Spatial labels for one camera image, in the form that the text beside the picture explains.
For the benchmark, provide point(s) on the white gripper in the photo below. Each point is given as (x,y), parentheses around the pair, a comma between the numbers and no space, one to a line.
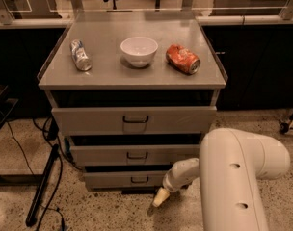
(170,184)

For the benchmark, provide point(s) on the grey bottom drawer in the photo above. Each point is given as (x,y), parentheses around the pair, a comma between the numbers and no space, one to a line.
(126,179)

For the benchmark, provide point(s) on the grey drawer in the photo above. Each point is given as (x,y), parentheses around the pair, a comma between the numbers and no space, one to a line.
(132,155)
(126,179)
(134,120)

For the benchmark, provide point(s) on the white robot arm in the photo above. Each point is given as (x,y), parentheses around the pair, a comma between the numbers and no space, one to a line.
(229,165)

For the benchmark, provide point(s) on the grey top drawer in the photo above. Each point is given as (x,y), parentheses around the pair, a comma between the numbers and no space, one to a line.
(134,120)

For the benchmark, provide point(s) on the grey middle drawer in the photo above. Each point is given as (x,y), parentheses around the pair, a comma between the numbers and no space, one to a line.
(132,155)

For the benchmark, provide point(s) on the grey drawer cabinet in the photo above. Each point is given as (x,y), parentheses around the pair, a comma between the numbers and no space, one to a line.
(114,82)

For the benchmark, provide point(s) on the black power strip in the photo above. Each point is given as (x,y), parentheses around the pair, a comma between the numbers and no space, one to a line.
(32,215)

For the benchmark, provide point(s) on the crushed orange soda can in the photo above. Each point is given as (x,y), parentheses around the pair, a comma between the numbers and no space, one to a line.
(183,59)

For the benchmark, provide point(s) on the wheeled cart base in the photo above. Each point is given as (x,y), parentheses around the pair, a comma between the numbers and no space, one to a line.
(286,126)

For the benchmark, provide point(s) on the white bowl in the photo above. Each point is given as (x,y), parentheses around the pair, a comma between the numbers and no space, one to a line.
(139,51)

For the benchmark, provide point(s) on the crushed blue white can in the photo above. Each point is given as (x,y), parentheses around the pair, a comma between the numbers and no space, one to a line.
(80,58)

